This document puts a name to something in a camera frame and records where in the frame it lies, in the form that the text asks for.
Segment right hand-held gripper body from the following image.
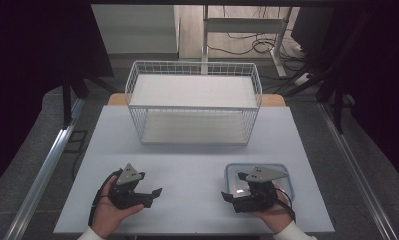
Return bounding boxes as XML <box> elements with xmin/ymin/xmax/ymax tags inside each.
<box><xmin>232</xmin><ymin>165</ymin><xmax>288</xmax><ymax>214</ymax></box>

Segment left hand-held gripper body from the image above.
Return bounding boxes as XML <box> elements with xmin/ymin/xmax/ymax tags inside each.
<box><xmin>107</xmin><ymin>163</ymin><xmax>147</xmax><ymax>211</ymax></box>

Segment clear blue-rimmed plastic container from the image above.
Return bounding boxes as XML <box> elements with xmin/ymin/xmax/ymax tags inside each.
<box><xmin>223</xmin><ymin>162</ymin><xmax>295</xmax><ymax>202</ymax></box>

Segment person's right hand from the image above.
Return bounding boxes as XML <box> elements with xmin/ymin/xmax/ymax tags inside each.
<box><xmin>250</xmin><ymin>183</ymin><xmax>293</xmax><ymax>235</ymax></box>

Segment person's left hand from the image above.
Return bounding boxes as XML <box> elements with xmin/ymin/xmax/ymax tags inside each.
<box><xmin>91</xmin><ymin>175</ymin><xmax>145</xmax><ymax>240</ymax></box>

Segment person's right white sleeve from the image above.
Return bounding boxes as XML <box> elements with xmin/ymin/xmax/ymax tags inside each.
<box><xmin>272</xmin><ymin>220</ymin><xmax>319</xmax><ymax>240</ymax></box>

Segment person's white sleeve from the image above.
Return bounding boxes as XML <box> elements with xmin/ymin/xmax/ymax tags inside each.
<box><xmin>76</xmin><ymin>226</ymin><xmax>107</xmax><ymax>240</ymax></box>
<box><xmin>272</xmin><ymin>220</ymin><xmax>319</xmax><ymax>240</ymax></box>

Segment person's left white sleeve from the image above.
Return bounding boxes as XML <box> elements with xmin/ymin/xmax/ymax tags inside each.
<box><xmin>76</xmin><ymin>226</ymin><xmax>107</xmax><ymax>240</ymax></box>

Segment wooden table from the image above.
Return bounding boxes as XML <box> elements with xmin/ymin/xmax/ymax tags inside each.
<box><xmin>107</xmin><ymin>92</ymin><xmax>287</xmax><ymax>108</ymax></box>

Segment black stand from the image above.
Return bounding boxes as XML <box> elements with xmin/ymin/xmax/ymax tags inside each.
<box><xmin>316</xmin><ymin>66</ymin><xmax>355</xmax><ymax>135</ymax></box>
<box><xmin>61</xmin><ymin>74</ymin><xmax>90</xmax><ymax>130</ymax></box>

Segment white power strip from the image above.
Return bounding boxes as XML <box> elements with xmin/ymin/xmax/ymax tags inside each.
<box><xmin>293</xmin><ymin>72</ymin><xmax>313</xmax><ymax>87</ymax></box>

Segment white cabinet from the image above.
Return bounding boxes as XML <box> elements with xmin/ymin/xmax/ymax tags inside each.
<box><xmin>91</xmin><ymin>4</ymin><xmax>181</xmax><ymax>55</ymax></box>

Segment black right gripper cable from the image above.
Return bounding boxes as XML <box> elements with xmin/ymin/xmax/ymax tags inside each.
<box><xmin>274</xmin><ymin>187</ymin><xmax>297</xmax><ymax>224</ymax></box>

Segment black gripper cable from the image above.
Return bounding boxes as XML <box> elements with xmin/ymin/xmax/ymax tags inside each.
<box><xmin>87</xmin><ymin>168</ymin><xmax>124</xmax><ymax>228</ymax></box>
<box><xmin>274</xmin><ymin>187</ymin><xmax>297</xmax><ymax>224</ymax></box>

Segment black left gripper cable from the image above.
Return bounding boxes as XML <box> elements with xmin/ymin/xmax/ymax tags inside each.
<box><xmin>87</xmin><ymin>168</ymin><xmax>124</xmax><ymax>228</ymax></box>

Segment aluminium rail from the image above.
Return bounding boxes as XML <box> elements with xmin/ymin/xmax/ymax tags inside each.
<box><xmin>318</xmin><ymin>101</ymin><xmax>399</xmax><ymax>240</ymax></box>
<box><xmin>3</xmin><ymin>97</ymin><xmax>86</xmax><ymax>240</ymax></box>

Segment white wire shelf rack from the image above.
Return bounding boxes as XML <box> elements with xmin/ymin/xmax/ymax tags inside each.
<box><xmin>124</xmin><ymin>60</ymin><xmax>264</xmax><ymax>146</ymax></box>

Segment black floor cables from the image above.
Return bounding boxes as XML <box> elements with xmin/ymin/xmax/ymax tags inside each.
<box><xmin>207</xmin><ymin>5</ymin><xmax>306</xmax><ymax>58</ymax></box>

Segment white desk frame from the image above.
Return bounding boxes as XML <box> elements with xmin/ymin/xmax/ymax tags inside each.
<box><xmin>200</xmin><ymin>4</ymin><xmax>293</xmax><ymax>78</ymax></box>

